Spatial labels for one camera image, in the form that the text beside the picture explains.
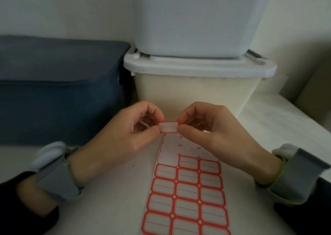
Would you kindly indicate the person's left hand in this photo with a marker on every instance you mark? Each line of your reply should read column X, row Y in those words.
column 108, row 149

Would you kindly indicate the pale grey plastic bin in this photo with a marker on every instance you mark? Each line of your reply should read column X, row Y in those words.
column 201, row 17

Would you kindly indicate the white plastic container lid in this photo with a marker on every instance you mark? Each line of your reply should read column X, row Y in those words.
column 201, row 68

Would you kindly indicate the beige cardboard box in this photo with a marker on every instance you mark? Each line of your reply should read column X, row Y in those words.
column 316, row 97

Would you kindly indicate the person's right thumb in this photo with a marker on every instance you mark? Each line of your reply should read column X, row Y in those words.
column 196, row 139

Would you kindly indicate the grey wrist band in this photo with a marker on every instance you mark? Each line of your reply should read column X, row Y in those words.
column 58, row 179
column 294, row 176

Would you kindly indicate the small red-bordered label sticker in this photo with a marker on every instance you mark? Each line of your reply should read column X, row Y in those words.
column 168, row 127

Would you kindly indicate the cream plastic storage container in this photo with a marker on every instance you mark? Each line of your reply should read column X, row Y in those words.
column 196, row 92

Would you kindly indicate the red-bordered label sticker sheet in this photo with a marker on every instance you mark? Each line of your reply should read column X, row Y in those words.
column 186, row 190

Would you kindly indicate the white wrist tracker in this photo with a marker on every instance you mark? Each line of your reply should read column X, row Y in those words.
column 285, row 150
column 49, row 153

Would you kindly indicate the person's right hand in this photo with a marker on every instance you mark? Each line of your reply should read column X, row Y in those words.
column 227, row 144

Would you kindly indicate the person's left thumb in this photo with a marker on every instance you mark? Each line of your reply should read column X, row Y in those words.
column 144, row 137

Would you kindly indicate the navy fabric storage box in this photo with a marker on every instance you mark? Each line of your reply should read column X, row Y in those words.
column 57, row 92

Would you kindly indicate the grey lid latch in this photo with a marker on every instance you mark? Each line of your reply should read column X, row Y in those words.
column 256, row 54

